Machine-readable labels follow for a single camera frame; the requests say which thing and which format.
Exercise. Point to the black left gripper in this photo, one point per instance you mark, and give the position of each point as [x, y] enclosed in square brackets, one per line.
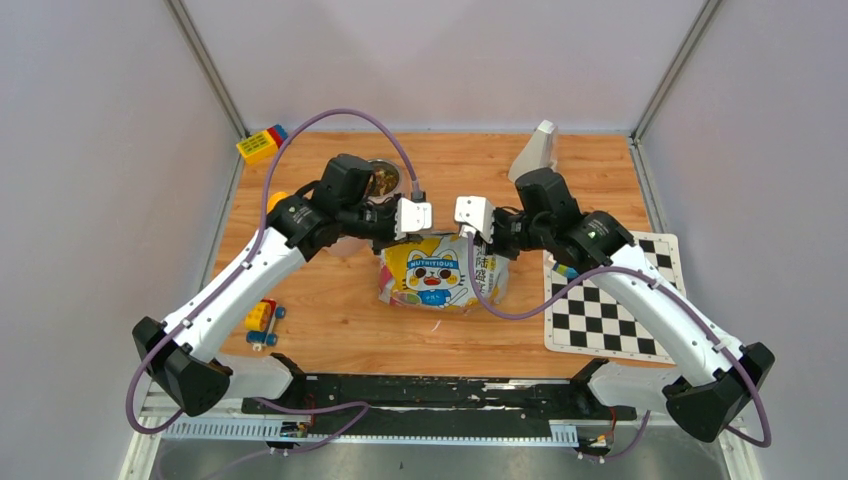
[390, 234]

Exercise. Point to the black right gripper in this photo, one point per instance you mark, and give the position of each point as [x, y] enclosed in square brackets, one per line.
[496, 249]

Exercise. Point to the pet food bag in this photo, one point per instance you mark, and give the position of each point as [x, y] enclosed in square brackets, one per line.
[437, 273]

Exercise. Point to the yellow food scoop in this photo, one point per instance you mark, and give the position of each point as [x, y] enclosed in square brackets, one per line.
[274, 199]

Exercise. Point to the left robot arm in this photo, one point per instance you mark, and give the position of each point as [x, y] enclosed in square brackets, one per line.
[181, 353]

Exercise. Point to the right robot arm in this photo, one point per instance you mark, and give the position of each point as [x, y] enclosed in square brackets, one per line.
[714, 384]

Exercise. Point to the steel bowl far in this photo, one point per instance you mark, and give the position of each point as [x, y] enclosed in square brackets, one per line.
[386, 179]

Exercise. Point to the pink double bowl stand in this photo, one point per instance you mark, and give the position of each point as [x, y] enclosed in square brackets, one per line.
[347, 246]

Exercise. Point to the green white blue blocks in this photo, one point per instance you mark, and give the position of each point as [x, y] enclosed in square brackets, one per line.
[565, 271]

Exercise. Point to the white metronome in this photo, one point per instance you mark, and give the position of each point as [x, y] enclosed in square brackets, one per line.
[539, 152]

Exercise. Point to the checkerboard mat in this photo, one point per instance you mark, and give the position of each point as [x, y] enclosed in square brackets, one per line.
[588, 321]

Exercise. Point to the yellow red blue block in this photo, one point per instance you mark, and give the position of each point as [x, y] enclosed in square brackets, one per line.
[262, 145]

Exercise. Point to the yellow red toy block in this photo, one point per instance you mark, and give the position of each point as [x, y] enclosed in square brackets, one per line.
[260, 323]

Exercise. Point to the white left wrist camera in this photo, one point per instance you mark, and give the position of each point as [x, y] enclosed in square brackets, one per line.
[412, 217]

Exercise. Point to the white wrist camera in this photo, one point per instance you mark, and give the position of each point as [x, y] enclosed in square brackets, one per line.
[474, 215]
[412, 217]

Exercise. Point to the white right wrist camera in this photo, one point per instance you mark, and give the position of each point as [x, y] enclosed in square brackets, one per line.
[474, 215]

